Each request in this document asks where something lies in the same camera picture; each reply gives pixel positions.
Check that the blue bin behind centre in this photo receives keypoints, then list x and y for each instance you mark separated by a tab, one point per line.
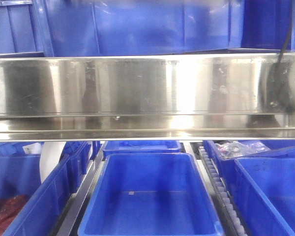
141	146

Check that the blue bin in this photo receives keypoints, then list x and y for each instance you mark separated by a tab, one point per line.
265	193
226	166
20	175
80	154
141	146
150	194

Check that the blue bin lower centre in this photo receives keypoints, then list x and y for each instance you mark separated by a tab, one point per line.
150	194

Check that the blue bin behind left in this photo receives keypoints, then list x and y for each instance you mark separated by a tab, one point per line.
80	154

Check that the bagged metal parts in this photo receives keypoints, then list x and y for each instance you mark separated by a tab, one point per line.
232	149

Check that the blue bin behind right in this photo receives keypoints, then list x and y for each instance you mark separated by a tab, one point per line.
226	166

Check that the large blue crate upper centre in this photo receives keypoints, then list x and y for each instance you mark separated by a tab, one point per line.
80	28

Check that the white roller track right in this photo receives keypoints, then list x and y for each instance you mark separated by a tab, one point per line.
229	215

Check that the blue crate upper right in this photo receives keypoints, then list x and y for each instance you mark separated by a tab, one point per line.
261	24

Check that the blue bin lower left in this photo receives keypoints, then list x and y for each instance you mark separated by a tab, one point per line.
20	175

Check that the blue bin lower right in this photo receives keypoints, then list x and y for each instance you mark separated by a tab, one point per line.
265	193

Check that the blue crate upper left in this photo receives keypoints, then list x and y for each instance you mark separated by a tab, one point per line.
19	33

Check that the red mesh material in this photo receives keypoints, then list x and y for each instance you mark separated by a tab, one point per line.
9	209

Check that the stainless steel shelf front rail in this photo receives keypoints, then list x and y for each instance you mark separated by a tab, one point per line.
188	97

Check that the metal divider rail left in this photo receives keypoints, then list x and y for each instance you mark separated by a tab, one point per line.
71	217

